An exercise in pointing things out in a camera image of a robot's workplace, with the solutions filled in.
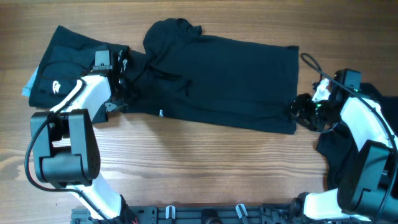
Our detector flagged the pile of black clothes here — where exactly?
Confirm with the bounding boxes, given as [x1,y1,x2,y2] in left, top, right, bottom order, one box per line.
[316,83,397,190]

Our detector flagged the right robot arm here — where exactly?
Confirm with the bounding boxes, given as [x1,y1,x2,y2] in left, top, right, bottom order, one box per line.
[290,69,397,223]

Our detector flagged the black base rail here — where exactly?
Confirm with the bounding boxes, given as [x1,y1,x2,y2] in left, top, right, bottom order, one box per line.
[70,203,336,224]

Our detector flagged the folded black shirt with logo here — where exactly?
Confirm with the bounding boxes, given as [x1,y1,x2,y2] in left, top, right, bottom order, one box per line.
[29,26,130,123]

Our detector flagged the folded grey garment underneath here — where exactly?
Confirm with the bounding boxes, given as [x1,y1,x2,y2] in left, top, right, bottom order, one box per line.
[21,67,38,97]

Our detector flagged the black polo shirt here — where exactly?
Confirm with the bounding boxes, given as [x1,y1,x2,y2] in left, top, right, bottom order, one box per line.
[127,19,299,134]

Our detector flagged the left black cable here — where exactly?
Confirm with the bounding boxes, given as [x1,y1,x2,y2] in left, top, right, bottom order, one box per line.
[24,60,109,224]

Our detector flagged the right black cable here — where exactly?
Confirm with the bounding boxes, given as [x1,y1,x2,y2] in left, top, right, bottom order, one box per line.
[300,52,398,212]

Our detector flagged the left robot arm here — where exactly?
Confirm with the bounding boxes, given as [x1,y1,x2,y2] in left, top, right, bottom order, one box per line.
[24,50,139,223]

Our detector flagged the black cable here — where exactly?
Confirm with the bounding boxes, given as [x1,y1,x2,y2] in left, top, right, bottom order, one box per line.
[300,52,398,212]
[24,60,109,224]

